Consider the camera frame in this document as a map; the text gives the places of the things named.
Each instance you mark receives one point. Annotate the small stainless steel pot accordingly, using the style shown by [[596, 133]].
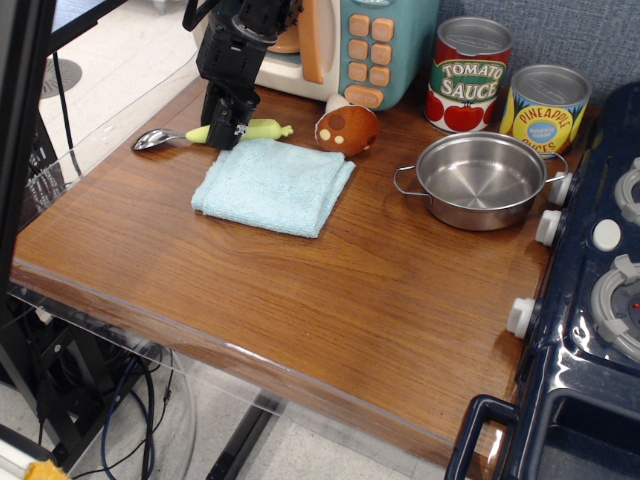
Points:
[[480, 181]]

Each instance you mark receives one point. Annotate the toy microwave teal and cream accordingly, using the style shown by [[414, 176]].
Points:
[[367, 51]]

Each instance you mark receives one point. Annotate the dark blue toy stove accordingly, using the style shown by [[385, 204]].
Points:
[[576, 411]]

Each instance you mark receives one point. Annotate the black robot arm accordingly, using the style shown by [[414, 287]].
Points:
[[264, 19]]

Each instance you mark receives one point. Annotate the light blue folded towel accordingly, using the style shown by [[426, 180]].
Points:
[[275, 186]]

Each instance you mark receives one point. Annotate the black desk on left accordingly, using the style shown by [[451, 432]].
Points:
[[30, 32]]

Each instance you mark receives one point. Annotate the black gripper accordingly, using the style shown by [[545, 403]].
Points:
[[230, 61]]

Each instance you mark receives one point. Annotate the brown plush mushroom toy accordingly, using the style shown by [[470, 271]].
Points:
[[346, 128]]

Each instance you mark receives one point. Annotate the spoon with yellow-green handle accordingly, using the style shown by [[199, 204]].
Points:
[[256, 129]]

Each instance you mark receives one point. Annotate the pineapple slices can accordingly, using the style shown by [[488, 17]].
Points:
[[545, 106]]

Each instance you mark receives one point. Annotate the tomato sauce can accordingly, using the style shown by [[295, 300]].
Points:
[[469, 64]]

